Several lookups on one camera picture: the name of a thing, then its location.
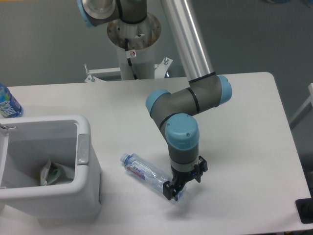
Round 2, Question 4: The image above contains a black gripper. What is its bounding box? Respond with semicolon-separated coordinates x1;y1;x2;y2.
162;156;208;201

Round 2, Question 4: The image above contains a white table leg frame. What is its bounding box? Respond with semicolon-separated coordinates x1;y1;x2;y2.
289;83;313;130

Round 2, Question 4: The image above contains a white paper cup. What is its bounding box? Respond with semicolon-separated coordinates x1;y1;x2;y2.
40;160;75;186

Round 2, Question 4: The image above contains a blue labelled drink bottle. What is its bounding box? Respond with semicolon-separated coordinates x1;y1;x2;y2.
0;84;23;118

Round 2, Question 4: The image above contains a white plastic trash can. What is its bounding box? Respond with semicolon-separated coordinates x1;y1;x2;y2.
0;115;101;219

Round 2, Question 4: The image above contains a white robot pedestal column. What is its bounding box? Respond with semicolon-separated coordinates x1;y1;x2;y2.
107;13;161;80

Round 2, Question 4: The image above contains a clear plastic water bottle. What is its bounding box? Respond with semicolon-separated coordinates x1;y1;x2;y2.
120;153;172;197

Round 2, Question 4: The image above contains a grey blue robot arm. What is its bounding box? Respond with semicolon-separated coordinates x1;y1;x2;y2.
77;0;232;200

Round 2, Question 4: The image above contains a black clamp at table edge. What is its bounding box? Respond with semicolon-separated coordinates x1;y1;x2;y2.
295;198;313;224

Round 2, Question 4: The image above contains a white metal base frame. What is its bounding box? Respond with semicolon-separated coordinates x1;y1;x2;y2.
84;57;185;83

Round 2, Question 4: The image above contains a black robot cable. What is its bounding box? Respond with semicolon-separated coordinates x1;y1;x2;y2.
124;38;138;80

